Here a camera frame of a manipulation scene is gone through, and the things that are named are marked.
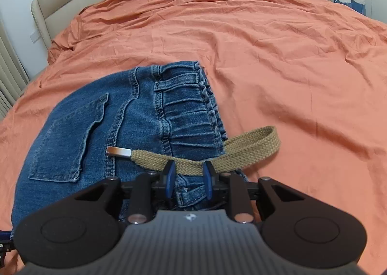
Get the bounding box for tan woven belt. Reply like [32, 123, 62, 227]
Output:
[106, 126, 281, 176]

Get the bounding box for blue denim jeans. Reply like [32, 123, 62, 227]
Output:
[10, 60, 249, 233]

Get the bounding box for orange duvet cover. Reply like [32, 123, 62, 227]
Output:
[0, 0, 387, 275]

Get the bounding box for beige curtain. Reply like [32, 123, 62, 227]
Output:
[0, 22, 30, 120]

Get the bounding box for white wall socket left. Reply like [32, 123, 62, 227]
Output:
[30, 30, 41, 43]

